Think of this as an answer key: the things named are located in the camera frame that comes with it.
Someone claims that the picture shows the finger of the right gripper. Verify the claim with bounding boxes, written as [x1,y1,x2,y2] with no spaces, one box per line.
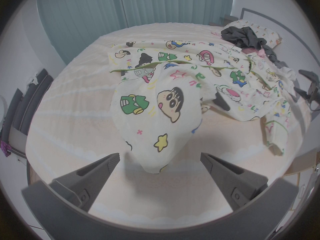
[299,70,317,81]
[295,88,313,101]

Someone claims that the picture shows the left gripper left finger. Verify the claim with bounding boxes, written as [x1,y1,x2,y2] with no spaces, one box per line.
[50,153,120,211]

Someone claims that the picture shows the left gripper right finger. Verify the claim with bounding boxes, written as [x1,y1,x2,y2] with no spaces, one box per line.
[201,152,268,211]

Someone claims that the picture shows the white printed pyjama top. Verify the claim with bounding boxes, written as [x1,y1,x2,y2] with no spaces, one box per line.
[107,39,292,174]

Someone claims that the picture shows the white garment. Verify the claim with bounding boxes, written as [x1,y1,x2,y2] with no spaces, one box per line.
[277,66,298,94]

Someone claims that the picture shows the dark grey garment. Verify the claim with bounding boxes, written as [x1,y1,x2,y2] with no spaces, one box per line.
[262,44,288,68]

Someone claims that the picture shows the white printed pillow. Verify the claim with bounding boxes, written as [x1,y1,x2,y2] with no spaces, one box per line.
[221,19,283,51]

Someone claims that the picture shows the pink garment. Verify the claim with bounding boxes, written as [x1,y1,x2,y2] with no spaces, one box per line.
[241,46,266,58]

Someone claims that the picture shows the bed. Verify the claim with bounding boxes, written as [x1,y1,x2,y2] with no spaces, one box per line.
[25,8,320,228]

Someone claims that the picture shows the black garment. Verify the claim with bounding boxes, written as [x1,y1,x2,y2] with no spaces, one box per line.
[220,26,267,51]

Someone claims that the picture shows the purple plastic bag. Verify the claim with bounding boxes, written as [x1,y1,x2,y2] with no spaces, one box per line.
[0,140,12,157]

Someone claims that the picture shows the grey bedside table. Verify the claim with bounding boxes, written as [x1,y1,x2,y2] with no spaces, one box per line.
[209,14,235,27]

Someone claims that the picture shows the blue-green curtain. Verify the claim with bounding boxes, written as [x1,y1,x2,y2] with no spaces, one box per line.
[37,0,235,64]

